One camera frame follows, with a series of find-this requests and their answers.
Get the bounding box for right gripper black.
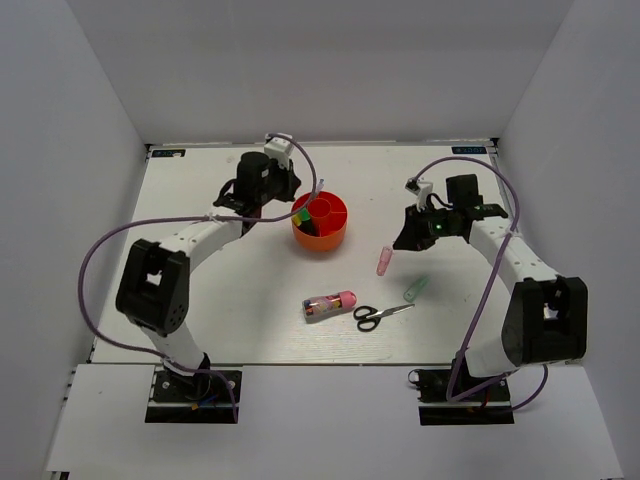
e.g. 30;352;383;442
393;201;460;251

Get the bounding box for pink correction tape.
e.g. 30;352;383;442
376;246;393;276

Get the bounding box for green correction tape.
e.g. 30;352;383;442
403;275;429;303

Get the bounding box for blue pen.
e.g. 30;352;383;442
311;179;324;200

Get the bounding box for green black highlighter marker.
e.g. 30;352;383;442
292;208;317;236

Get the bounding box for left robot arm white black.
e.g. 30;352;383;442
115;151;301;399

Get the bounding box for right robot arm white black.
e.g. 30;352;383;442
393;174;588;399

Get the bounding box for orange round organizer container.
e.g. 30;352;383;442
291;190;348;252

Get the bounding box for left blue label sticker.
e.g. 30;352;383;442
151;149;186;158

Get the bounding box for blue label sticker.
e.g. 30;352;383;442
151;149;186;158
451;146;487;156

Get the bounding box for right blue label sticker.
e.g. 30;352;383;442
451;146;487;156

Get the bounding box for pink capped eraser bottle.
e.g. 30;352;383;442
302;290;357;323

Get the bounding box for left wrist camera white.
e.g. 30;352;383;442
263;134;294;170

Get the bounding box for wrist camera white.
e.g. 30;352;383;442
405;177;433;212
263;134;294;170

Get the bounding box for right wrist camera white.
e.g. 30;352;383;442
405;177;433;212

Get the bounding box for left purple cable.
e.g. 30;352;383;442
78;131;321;424

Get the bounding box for black handled scissors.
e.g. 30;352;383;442
353;303;414;333

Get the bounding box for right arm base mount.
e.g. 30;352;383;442
407;369;514;427

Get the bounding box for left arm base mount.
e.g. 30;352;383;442
144;367;243;424

